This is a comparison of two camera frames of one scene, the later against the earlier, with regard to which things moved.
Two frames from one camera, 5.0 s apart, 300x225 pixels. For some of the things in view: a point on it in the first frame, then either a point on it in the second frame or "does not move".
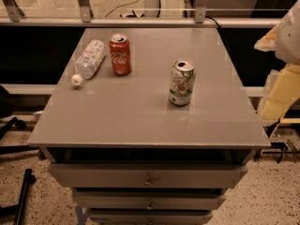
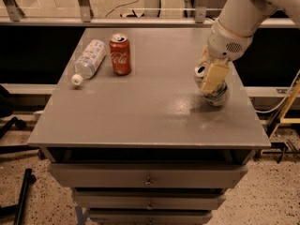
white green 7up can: x=182 y=78 → x=216 y=98
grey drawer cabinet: x=150 y=126 does not move
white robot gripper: x=289 y=37 → x=224 y=45
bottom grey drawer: x=150 y=217 does not move
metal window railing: x=11 y=17 does not move
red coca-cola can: x=120 y=51 does not move
